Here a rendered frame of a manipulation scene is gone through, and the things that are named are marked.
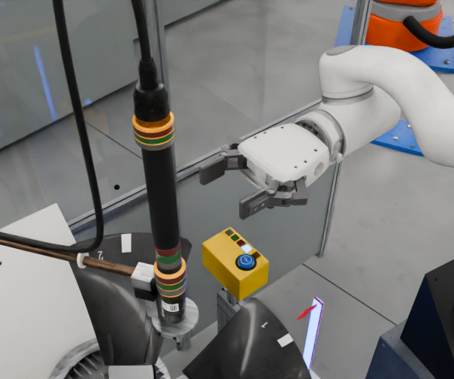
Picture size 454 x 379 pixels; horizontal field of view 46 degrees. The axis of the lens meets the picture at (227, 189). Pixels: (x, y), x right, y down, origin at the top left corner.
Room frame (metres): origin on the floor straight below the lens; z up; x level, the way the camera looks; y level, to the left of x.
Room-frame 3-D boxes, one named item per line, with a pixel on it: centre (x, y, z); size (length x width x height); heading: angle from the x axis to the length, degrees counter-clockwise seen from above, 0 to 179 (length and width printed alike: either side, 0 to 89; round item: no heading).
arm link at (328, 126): (0.63, -0.13, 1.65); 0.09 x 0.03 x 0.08; 39
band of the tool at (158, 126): (0.46, 0.08, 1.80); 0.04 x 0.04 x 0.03
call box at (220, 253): (0.92, -0.02, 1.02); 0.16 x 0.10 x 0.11; 39
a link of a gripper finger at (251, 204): (0.50, -0.05, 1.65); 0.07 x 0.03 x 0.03; 129
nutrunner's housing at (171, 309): (0.46, 0.08, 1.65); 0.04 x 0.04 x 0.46
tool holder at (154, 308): (0.47, 0.09, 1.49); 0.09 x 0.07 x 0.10; 74
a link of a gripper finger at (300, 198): (0.54, -0.09, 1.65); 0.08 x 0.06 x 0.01; 31
